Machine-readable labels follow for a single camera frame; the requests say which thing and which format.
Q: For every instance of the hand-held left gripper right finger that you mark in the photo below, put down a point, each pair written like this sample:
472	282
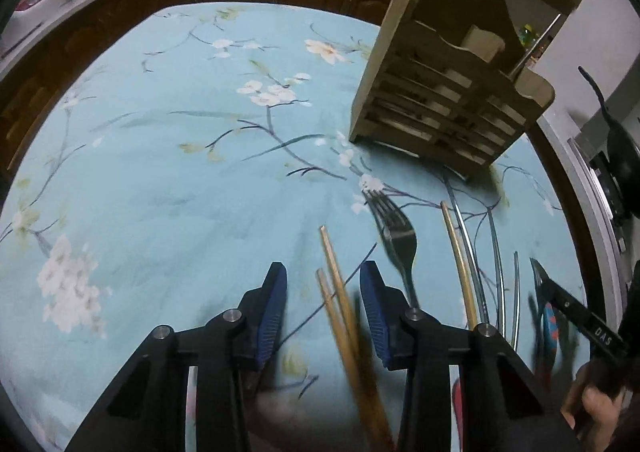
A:
372	302

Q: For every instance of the gold metal chopstick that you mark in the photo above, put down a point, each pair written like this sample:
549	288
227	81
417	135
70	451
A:
457	257

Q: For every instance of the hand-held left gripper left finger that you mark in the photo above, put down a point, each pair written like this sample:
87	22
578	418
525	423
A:
272	322

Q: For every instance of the person's right hand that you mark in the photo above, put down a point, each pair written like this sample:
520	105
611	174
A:
595	402

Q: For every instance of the black frying pan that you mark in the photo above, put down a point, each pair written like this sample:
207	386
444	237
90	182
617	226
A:
625	166

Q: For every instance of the pink white rice cooker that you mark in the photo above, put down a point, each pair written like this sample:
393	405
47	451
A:
32	0

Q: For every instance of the green drink bottle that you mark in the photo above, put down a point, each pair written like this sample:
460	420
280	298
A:
530	35

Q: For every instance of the floral blue tablecloth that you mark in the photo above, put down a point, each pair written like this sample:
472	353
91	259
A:
175	182

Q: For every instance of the red blue patterned utensil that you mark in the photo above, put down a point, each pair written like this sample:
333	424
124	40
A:
554	332

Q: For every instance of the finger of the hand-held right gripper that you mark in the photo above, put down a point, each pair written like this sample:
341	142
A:
555	289

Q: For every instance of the wooden chopstick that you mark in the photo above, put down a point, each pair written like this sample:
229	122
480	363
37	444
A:
330	312
336	272

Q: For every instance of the silver metal fork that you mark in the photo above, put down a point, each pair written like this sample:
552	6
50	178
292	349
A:
397	237

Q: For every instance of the steel gas stove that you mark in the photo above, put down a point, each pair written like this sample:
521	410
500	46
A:
614	244

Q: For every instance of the wooden utensil holder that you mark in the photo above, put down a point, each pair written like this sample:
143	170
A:
440	96

